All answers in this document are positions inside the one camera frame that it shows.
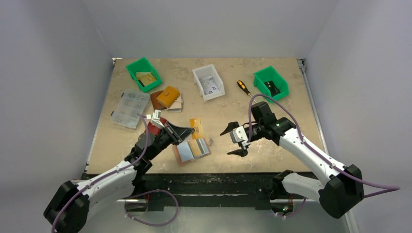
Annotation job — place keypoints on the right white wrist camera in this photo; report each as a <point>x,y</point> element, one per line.
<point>238,135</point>

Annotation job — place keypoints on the black item in bin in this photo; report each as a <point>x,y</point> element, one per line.
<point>272,88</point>

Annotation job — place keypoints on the red card holder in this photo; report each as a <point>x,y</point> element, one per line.
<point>154,129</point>

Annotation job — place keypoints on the brown card holder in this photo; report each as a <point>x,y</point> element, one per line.
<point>156,105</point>

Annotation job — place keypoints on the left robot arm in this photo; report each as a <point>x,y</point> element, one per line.
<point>74,203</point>

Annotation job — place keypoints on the beige card holder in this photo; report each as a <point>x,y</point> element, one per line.
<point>177,105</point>

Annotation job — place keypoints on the aluminium frame rail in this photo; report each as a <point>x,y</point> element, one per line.
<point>81,189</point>

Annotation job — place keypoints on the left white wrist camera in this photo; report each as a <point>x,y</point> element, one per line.
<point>155,119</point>

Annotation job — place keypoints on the green bin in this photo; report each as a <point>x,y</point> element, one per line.
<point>143,65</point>
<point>270,74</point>

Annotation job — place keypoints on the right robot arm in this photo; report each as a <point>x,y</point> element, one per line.
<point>335,186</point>

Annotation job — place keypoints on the yellow card holder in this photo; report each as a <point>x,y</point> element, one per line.
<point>168,96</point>

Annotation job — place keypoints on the cards in white bin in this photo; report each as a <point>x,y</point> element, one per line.
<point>209,85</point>

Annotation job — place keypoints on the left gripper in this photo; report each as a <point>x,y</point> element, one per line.
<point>180,133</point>

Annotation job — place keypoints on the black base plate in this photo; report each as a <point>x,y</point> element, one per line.
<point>252,190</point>

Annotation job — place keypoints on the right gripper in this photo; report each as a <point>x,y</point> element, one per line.
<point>245,142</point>

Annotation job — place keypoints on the pink card holder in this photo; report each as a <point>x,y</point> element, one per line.
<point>180,160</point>

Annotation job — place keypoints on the clear compartment organizer box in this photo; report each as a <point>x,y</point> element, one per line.
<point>131,105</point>

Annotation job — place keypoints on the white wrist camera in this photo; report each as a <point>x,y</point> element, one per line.
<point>238,135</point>
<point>155,119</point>

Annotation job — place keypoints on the white bin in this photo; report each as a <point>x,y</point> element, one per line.
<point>205,71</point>

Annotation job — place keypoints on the left green bin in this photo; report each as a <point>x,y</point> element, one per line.
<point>143,65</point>

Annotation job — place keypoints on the gold credit card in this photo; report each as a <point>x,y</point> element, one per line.
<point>197,125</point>

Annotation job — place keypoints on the cards in green bin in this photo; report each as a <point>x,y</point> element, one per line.
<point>146,77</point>

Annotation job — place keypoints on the right green bin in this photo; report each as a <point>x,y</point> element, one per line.
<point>270,74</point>

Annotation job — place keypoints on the yellow black screwdriver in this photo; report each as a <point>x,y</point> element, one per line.
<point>243,87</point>

